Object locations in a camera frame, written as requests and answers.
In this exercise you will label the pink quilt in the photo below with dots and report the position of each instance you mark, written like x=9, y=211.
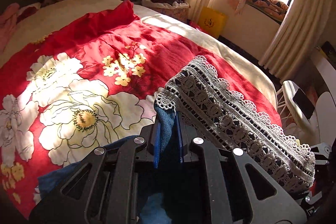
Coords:
x=8, y=24

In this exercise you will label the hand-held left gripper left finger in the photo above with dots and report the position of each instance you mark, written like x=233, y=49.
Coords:
x=157, y=141

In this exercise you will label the yellow paper bag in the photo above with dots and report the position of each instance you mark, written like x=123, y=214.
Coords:
x=211, y=21

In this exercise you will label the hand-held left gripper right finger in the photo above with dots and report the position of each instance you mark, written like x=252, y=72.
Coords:
x=179, y=142

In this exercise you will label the dark red garment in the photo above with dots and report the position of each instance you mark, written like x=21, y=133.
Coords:
x=27, y=12

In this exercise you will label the white chair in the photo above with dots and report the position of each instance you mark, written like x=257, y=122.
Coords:
x=291, y=106

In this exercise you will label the laundry basket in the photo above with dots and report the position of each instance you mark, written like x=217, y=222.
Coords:
x=170, y=11

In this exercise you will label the white furniture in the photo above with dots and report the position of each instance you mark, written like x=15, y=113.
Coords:
x=326, y=82

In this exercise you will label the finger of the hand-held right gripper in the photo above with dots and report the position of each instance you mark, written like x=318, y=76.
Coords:
x=321, y=151
x=312, y=199

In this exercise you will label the red floral bedspread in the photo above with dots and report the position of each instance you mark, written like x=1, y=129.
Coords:
x=86, y=69

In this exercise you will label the blue denim pants lace hem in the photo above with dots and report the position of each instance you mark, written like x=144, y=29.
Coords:
x=236, y=129

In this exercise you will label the black phone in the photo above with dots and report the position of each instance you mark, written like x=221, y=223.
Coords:
x=304, y=103

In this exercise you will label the beige curtain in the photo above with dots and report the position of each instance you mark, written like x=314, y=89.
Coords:
x=302, y=16

